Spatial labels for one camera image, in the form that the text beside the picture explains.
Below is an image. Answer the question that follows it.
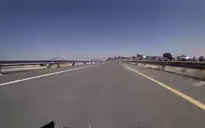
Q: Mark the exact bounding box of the grey asphalt road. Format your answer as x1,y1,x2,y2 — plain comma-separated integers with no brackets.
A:
0,61,205,128

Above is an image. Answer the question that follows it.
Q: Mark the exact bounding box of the distant row of buildings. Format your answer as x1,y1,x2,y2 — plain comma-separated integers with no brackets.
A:
104,53,205,62

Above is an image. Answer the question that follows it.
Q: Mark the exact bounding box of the dark tree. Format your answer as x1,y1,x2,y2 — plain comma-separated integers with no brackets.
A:
162,52,174,62

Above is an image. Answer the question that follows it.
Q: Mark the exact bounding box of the white painted line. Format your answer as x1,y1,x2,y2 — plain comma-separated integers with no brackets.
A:
0,63,98,89

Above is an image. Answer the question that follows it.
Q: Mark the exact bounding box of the painted road edge line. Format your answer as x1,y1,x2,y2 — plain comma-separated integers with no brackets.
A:
120,63,205,117

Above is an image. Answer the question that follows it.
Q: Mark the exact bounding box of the robot's own part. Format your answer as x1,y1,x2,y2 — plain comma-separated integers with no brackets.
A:
39,120,56,128

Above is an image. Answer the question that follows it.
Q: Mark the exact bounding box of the metal guardrail with dark posts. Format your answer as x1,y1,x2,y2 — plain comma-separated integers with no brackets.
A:
0,58,100,77
118,59,205,83

